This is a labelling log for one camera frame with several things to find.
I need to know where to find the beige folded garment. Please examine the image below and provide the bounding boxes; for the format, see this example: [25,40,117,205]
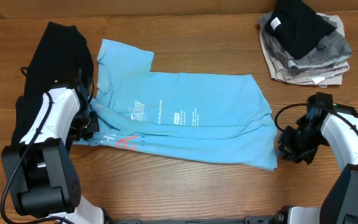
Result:
[259,12,351,88]

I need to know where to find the grey folded garment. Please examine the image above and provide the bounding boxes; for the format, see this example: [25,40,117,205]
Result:
[257,11,353,76]

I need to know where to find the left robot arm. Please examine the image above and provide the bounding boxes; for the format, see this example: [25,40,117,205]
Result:
[0,70,111,223]

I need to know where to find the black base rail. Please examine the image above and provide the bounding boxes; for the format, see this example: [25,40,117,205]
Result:
[111,214,288,224]

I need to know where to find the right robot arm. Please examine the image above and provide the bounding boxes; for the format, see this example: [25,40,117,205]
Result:
[269,92,358,224]

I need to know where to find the light blue printed t-shirt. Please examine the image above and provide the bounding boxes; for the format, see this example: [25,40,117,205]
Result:
[86,40,277,170]

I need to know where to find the black t-shirt on left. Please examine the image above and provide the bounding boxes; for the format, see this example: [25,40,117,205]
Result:
[11,22,94,145]

